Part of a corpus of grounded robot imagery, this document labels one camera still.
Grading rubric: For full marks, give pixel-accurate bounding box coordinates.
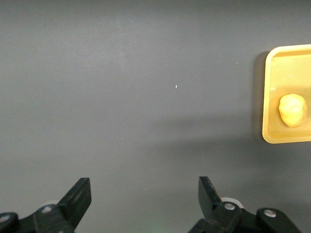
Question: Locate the yellow potato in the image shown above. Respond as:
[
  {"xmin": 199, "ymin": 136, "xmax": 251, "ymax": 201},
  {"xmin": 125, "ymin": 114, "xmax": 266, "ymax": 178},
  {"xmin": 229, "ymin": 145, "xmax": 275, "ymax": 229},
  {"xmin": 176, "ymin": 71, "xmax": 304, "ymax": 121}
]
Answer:
[{"xmin": 278, "ymin": 93, "xmax": 308, "ymax": 128}]

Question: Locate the yellow plastic tray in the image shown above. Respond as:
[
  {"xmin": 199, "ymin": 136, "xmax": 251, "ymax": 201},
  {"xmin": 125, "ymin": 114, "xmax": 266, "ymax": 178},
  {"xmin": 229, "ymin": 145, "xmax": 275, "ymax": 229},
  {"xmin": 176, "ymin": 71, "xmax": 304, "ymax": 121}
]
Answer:
[{"xmin": 261, "ymin": 44, "xmax": 311, "ymax": 144}]

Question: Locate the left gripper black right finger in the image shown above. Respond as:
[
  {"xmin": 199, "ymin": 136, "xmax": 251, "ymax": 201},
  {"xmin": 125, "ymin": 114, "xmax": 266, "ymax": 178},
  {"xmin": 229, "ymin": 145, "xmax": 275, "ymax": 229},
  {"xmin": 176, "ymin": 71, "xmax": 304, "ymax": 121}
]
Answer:
[{"xmin": 187, "ymin": 176, "xmax": 302, "ymax": 233}]

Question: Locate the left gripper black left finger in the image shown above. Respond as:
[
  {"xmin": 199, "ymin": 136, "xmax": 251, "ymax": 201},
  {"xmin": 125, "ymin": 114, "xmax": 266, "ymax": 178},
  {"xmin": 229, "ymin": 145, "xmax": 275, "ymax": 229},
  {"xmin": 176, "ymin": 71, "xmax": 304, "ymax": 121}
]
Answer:
[{"xmin": 0, "ymin": 177, "xmax": 92, "ymax": 233}]

